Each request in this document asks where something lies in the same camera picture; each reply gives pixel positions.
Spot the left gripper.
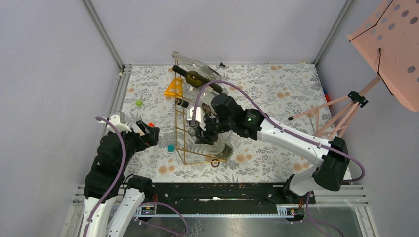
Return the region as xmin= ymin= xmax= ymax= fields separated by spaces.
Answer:
xmin=118 ymin=119 xmax=159 ymax=169

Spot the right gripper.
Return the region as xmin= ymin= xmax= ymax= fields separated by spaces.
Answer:
xmin=195 ymin=114 xmax=234 ymax=146

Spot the dark green wine bottle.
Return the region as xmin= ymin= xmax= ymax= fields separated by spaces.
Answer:
xmin=172 ymin=65 xmax=222 ymax=88

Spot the clear bottle dark green label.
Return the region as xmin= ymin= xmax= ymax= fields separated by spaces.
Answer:
xmin=188 ymin=127 xmax=234 ymax=159

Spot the clear whisky bottle black cap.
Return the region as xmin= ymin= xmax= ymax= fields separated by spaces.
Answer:
xmin=174 ymin=97 xmax=212 ymax=115

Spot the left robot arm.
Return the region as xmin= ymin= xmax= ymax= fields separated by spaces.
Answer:
xmin=80 ymin=117 xmax=160 ymax=237

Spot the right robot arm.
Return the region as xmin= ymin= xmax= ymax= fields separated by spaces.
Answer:
xmin=186 ymin=94 xmax=349 ymax=203

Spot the clear top wine bottle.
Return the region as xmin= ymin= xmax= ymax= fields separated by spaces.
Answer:
xmin=171 ymin=51 xmax=222 ymax=80

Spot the floral table mat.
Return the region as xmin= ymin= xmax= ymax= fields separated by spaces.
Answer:
xmin=122 ymin=65 xmax=336 ymax=189

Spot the orange triangle ruler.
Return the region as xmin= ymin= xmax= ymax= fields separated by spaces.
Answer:
xmin=164 ymin=77 xmax=183 ymax=97

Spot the pink music stand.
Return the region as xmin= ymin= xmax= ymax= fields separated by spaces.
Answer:
xmin=289 ymin=0 xmax=419 ymax=139

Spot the gold wire wine rack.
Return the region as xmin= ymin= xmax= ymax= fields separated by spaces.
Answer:
xmin=175 ymin=60 xmax=228 ymax=167

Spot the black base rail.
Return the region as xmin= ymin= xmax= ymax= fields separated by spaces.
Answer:
xmin=145 ymin=183 xmax=307 ymax=216

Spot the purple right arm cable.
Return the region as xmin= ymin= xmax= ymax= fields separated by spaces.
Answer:
xmin=190 ymin=80 xmax=366 ymax=237

